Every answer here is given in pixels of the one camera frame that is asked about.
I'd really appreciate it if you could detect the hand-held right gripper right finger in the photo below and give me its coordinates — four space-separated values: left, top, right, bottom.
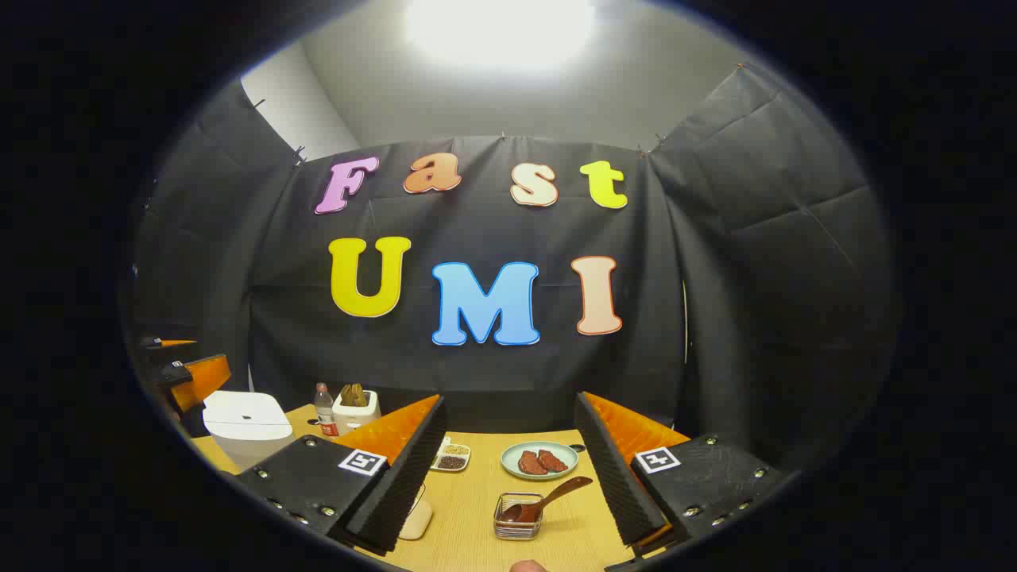
574 391 783 549

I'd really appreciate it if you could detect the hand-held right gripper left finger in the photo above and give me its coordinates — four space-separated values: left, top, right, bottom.
236 395 447 557

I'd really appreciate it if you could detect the white divided rice dish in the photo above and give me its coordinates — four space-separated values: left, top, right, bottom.
430 437 471 473

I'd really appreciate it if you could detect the brown wooden spoon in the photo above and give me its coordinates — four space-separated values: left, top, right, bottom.
499 476 594 524

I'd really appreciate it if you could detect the white rice cooker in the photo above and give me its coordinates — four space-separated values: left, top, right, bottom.
203 390 295 471

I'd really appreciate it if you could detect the beige square pad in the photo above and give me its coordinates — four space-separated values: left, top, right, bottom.
397 485 434 541

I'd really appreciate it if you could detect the pale green plate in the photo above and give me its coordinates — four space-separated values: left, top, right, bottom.
501 441 579 481

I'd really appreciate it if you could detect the white toaster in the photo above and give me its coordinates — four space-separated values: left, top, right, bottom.
331 389 382 436

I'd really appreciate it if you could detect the clear plastic water bottle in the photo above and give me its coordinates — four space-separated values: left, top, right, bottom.
315 383 338 438

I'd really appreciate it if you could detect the black backdrop cloth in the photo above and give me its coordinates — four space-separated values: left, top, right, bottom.
127 64 903 477

